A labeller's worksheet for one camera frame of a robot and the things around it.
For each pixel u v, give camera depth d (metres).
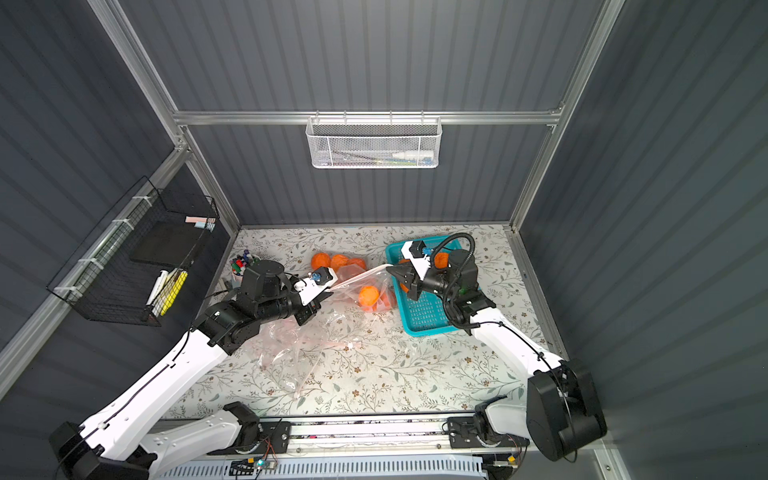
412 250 0.64
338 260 1.02
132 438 0.38
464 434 0.73
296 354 0.81
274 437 0.73
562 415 0.41
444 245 0.63
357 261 1.02
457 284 0.62
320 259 1.02
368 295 0.80
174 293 0.69
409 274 0.68
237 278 0.95
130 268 0.72
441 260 0.62
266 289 0.53
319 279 0.59
